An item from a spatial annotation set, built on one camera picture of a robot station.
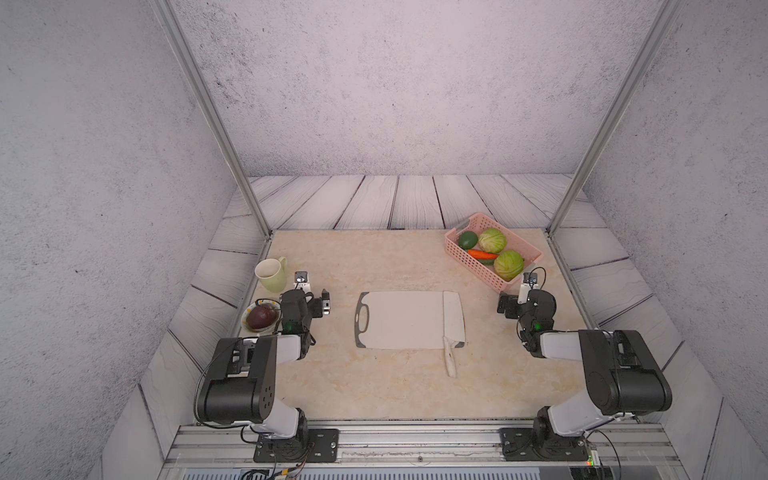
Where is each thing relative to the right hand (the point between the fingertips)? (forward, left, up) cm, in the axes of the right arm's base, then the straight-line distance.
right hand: (521, 291), depth 94 cm
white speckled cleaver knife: (-9, +21, -7) cm, 24 cm away
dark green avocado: (+24, +13, -2) cm, 27 cm away
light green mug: (+4, +78, +4) cm, 79 cm away
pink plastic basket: (+34, +7, -2) cm, 35 cm away
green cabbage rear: (+22, +5, 0) cm, 22 cm away
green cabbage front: (+11, +1, 0) cm, 11 cm away
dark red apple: (-9, +79, +1) cm, 79 cm away
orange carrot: (+20, +9, -5) cm, 22 cm away
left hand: (-1, +65, +3) cm, 65 cm away
